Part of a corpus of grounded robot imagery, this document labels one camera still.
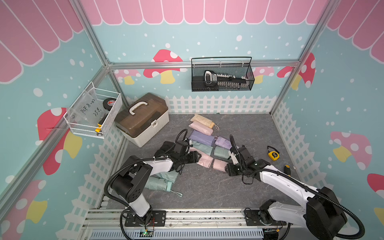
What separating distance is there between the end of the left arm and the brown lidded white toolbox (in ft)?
0.91

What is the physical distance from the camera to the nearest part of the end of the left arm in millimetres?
736

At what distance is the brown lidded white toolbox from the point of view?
92cm
